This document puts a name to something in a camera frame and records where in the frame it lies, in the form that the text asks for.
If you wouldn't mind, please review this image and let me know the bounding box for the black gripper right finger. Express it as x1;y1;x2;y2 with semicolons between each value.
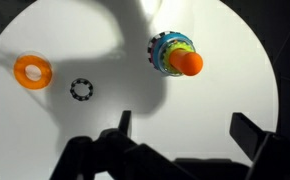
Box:
229;112;290;180

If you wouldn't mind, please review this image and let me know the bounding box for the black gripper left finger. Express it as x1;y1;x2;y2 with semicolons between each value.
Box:
49;109;186;180

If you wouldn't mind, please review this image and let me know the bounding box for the thin black white striped ring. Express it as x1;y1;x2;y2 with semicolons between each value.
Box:
69;77;94;102

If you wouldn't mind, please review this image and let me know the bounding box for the orange stand peg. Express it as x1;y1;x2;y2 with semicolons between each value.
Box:
168;48;204;78

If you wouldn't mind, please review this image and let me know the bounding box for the translucent orange ring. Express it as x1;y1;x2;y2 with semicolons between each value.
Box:
13;54;54;91

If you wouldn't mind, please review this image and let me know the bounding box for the black white striped base ring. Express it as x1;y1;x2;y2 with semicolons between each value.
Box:
147;30;186;67

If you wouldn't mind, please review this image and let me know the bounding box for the blue ring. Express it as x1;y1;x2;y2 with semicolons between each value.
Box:
151;31;195;73

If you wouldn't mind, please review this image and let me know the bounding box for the red ring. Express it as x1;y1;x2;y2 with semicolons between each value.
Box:
150;35;160;65

